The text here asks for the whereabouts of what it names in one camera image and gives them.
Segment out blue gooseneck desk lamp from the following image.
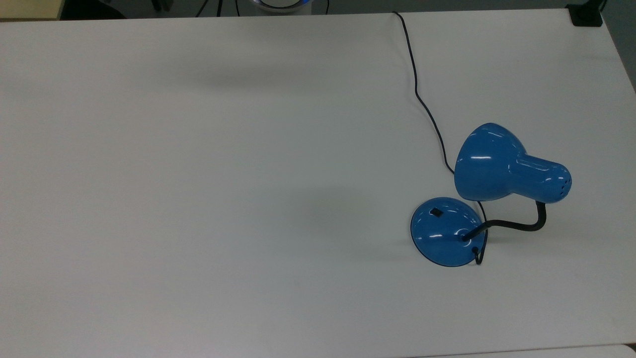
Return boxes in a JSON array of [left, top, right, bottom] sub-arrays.
[[410, 122, 572, 268]]

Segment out dark object behind table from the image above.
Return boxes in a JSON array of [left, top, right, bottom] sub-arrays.
[[60, 0, 128, 20]]

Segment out black table clamp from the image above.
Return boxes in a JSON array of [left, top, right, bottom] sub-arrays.
[[566, 0, 608, 27]]

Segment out beige furniture panel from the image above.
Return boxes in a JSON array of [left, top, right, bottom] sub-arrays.
[[0, 0, 65, 21]]

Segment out black lamp power cable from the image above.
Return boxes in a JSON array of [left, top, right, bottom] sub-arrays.
[[392, 11, 488, 266]]

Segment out white robot base blue ring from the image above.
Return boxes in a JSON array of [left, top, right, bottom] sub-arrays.
[[252, 0, 313, 12]]

